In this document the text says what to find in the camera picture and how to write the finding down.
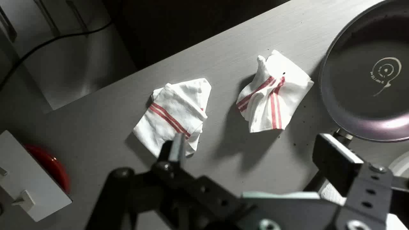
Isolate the black cable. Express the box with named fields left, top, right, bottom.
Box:
left=0, top=17, right=116, bottom=91

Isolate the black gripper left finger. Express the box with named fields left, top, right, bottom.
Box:
left=84, top=132, right=257, bottom=230

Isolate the white cloth with red stripes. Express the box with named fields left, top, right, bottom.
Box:
left=132, top=77, right=213, bottom=159
left=235, top=49, right=316, bottom=135

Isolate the dark non-stick frying pan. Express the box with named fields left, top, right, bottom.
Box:
left=318, top=0, right=409, bottom=149

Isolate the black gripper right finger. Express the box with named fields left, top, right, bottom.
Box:
left=304, top=132, right=409, bottom=230

